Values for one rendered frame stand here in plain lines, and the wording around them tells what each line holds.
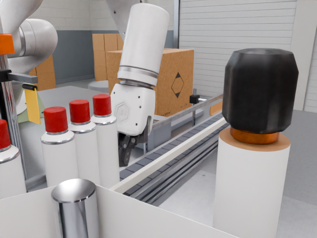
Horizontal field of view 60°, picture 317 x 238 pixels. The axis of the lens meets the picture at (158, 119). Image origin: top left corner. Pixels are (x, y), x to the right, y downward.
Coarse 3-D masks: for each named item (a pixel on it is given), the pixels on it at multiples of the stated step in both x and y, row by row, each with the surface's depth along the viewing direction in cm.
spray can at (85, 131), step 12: (72, 108) 45; (84, 108) 46; (72, 120) 46; (84, 120) 46; (84, 132) 46; (96, 132) 48; (84, 144) 46; (96, 144) 49; (84, 156) 47; (96, 156) 49; (84, 168) 48; (96, 168) 49; (96, 180) 50
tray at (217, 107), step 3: (219, 102) 132; (222, 102) 135; (213, 105) 127; (216, 105) 129; (219, 105) 132; (210, 108) 124; (213, 108) 127; (216, 108) 129; (219, 108) 133; (210, 111) 125; (213, 111) 127; (216, 111) 130; (210, 114) 125; (213, 114) 125
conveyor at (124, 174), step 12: (216, 120) 102; (192, 132) 90; (216, 132) 90; (168, 144) 81; (156, 156) 73; (180, 156) 73; (132, 168) 67; (120, 180) 61; (144, 180) 61; (132, 192) 57
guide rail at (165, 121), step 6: (216, 96) 104; (222, 96) 108; (204, 102) 95; (210, 102) 100; (192, 108) 89; (198, 108) 92; (174, 114) 82; (180, 114) 83; (186, 114) 86; (162, 120) 76; (168, 120) 78; (156, 126) 73; (42, 174) 48; (30, 180) 46; (36, 180) 46; (42, 180) 47; (30, 186) 45; (36, 186) 46
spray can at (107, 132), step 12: (96, 96) 50; (108, 96) 50; (96, 108) 50; (108, 108) 50; (96, 120) 50; (108, 120) 50; (108, 132) 50; (108, 144) 51; (108, 156) 52; (108, 168) 53; (108, 180) 53
